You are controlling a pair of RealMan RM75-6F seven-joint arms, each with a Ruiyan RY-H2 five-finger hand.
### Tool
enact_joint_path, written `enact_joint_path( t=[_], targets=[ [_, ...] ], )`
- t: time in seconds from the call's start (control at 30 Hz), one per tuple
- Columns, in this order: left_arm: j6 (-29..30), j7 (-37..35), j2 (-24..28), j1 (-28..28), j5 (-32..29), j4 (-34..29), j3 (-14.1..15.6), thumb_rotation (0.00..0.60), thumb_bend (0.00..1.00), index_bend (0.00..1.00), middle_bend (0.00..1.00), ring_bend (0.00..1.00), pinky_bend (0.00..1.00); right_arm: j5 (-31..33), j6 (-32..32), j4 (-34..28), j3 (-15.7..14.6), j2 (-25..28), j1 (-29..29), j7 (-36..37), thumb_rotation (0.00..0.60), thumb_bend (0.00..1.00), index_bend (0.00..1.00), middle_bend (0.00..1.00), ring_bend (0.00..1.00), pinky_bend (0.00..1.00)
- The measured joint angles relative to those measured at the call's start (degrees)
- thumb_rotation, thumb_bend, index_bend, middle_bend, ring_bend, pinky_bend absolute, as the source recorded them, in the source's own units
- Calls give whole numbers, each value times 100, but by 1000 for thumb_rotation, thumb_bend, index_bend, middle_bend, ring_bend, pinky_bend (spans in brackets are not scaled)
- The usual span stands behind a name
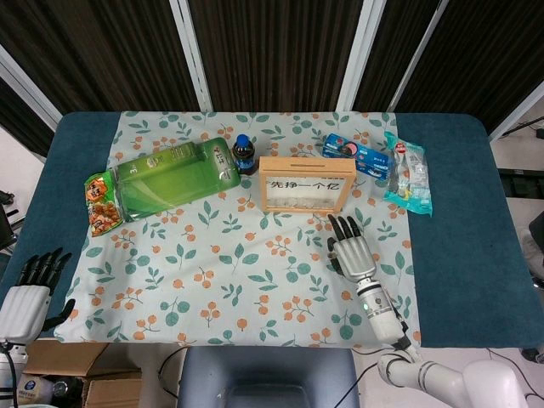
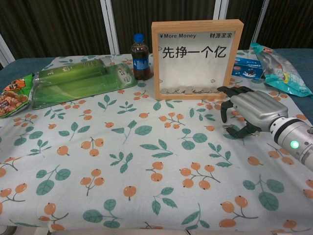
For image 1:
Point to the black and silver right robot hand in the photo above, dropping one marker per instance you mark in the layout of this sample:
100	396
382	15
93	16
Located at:
355	255

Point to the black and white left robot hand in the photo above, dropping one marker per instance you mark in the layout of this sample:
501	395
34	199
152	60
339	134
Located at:
23	310

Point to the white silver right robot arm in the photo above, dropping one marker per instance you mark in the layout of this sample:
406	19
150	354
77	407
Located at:
384	314

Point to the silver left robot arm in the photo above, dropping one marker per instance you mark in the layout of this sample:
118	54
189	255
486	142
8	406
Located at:
5	374

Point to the open brown cardboard box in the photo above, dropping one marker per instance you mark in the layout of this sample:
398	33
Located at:
64	359

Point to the black equipment stand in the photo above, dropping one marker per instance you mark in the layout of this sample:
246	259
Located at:
5	229

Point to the teal clear snack bag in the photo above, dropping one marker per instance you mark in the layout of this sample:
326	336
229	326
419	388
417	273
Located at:
408	178

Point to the blue Oreo cookie box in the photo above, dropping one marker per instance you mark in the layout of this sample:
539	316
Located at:
353	151

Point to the floral leaf and berry tablecloth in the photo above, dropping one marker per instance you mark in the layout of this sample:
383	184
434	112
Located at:
238	289

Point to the teal blue table cover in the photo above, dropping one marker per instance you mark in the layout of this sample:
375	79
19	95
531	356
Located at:
459	191

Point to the green orange snack bag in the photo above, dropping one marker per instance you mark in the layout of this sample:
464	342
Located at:
102	208

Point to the small cola bottle blue cap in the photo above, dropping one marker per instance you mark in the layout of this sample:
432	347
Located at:
244	159

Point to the person in dark clothes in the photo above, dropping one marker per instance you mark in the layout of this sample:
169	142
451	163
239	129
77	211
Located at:
533	251

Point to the green plastic tea package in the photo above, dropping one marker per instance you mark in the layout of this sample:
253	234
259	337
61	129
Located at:
170	187

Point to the dark pleated partition screen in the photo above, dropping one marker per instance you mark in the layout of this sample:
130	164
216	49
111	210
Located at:
276	51
489	55
21	110
395	55
106	55

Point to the wooden frame money box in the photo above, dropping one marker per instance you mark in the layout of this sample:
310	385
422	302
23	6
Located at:
306	163

